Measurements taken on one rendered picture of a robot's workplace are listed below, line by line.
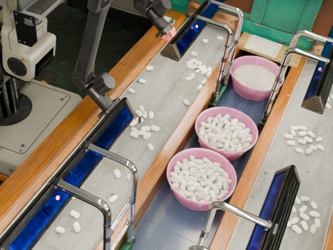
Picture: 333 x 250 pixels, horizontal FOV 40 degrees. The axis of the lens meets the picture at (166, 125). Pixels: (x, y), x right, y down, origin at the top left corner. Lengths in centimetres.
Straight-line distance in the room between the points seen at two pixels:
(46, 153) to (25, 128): 80
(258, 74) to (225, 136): 49
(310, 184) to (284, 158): 15
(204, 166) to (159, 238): 34
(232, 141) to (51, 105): 118
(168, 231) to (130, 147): 38
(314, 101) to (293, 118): 45
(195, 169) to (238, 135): 28
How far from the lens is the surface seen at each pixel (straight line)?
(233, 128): 196
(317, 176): 191
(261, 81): 227
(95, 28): 165
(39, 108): 266
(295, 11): 240
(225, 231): 161
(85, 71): 176
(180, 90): 209
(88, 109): 193
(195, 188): 172
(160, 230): 168
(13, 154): 245
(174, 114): 197
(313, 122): 213
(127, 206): 137
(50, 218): 124
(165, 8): 209
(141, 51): 225
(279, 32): 247
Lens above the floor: 209
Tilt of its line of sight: 45 degrees down
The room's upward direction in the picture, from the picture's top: 8 degrees clockwise
